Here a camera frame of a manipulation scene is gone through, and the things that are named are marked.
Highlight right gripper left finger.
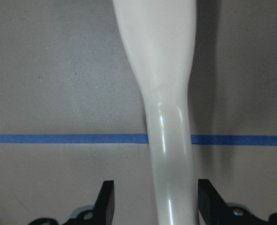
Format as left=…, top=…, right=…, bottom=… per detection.
left=92, top=180, right=115, bottom=225

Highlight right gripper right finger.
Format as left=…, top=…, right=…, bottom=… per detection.
left=198, top=179, right=230, bottom=225

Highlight beige hand brush black bristles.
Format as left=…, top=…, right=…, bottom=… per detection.
left=113, top=0, right=199, bottom=225

